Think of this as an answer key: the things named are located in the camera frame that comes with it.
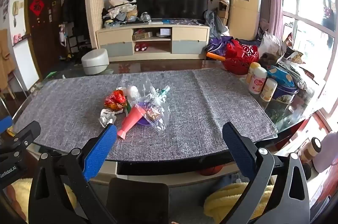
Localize clear plastic bag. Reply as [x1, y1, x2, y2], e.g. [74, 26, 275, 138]
[132, 76, 171, 132]

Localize purple plastic bowl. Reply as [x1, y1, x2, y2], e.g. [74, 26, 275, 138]
[133, 103, 162, 126]

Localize purple cloth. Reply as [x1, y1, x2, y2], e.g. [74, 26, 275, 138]
[206, 35, 238, 53]

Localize black waste bin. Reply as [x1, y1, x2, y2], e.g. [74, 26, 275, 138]
[106, 178, 169, 224]

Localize pink paper cone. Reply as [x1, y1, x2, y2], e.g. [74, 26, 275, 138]
[117, 105, 146, 140]

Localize grey table mat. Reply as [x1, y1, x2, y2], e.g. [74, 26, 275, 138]
[12, 69, 239, 161]
[193, 67, 278, 145]

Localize orange stick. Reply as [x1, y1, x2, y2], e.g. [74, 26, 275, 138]
[206, 52, 226, 61]

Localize brown furry item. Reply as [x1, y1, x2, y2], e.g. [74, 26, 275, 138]
[259, 52, 278, 68]

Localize white tissue ball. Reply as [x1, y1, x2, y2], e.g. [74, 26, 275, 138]
[124, 85, 139, 101]

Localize red foil wrapper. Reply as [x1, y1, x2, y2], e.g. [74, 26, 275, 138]
[104, 90, 127, 111]

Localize dark hanging coats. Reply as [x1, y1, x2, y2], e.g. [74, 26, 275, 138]
[62, 0, 90, 37]

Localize wall intercom phone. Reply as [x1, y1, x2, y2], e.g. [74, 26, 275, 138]
[13, 1, 20, 27]

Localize teal and white tube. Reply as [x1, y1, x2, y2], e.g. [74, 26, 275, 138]
[156, 86, 171, 98]

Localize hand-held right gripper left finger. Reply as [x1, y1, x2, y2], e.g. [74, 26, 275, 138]
[29, 124, 118, 224]

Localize window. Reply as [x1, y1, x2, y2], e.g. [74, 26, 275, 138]
[280, 0, 338, 77]

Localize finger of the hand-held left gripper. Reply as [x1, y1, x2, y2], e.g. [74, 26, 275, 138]
[0, 121, 42, 161]
[0, 116, 13, 135]

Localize orange basketball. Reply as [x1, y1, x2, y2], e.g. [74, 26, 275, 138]
[199, 164, 225, 176]

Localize white bottle pink label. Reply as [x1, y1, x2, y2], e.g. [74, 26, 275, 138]
[249, 66, 268, 95]

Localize brown snack wrapper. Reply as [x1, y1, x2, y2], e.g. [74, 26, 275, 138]
[145, 110, 160, 122]

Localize pile of clothes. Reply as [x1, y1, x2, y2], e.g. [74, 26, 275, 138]
[102, 0, 139, 27]

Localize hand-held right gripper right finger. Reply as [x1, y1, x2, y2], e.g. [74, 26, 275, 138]
[222, 122, 310, 224]

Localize pale yellow bottle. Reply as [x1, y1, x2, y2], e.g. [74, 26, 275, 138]
[245, 62, 260, 84]

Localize pile of clear bags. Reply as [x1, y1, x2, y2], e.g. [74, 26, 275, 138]
[260, 31, 319, 88]

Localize red diamond door sticker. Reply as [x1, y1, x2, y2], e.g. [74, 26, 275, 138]
[29, 0, 44, 17]

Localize beige hanging coat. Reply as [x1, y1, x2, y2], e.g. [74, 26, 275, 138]
[0, 29, 16, 90]

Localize flat cardboard box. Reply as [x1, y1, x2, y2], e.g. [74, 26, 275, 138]
[132, 30, 153, 41]

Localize white round stool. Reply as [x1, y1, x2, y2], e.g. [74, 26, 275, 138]
[81, 48, 110, 75]

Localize dark wooden door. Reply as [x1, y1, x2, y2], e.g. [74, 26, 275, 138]
[25, 0, 65, 77]

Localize brown jar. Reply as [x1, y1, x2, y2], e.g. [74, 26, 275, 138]
[299, 137, 322, 162]

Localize beige standing air conditioner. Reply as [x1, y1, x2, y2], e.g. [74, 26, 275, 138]
[228, 0, 262, 40]

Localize stacked cardboard boxes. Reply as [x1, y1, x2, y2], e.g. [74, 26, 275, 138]
[218, 0, 231, 26]

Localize beige television cabinet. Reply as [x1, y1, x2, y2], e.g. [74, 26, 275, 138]
[95, 21, 210, 61]

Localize white paper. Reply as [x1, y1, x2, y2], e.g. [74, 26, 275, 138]
[99, 109, 117, 127]

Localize red plastic basket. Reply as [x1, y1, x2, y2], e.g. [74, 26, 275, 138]
[222, 40, 260, 75]

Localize grey blue cloth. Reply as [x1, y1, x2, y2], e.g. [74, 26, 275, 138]
[204, 10, 230, 42]

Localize white board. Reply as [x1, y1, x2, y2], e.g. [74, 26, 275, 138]
[12, 42, 40, 98]

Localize small cream bottle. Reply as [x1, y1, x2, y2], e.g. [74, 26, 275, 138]
[260, 78, 278, 102]

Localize white woven folding screen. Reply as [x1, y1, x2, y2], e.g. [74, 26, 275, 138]
[84, 0, 105, 50]

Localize blue round tin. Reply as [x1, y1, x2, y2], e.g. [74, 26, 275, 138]
[271, 81, 300, 111]

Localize lilac cap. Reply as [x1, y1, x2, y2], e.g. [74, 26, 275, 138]
[314, 132, 338, 174]

